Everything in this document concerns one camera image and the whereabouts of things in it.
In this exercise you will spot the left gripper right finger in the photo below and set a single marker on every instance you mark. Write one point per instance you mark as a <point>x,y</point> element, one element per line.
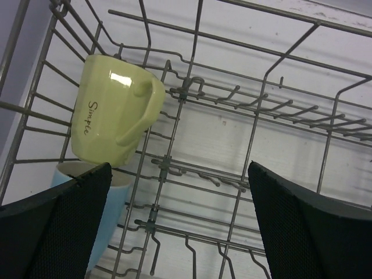
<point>308,235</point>

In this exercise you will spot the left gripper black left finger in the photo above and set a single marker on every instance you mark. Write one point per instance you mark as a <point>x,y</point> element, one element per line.
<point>51,234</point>

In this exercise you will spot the blue mug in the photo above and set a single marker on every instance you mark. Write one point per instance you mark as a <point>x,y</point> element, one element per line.
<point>116,198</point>

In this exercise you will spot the green mug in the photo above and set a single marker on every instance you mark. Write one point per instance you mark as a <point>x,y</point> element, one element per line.
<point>116,102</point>

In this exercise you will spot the grey wire dish rack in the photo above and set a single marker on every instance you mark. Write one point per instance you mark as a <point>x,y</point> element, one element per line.
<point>283,83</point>

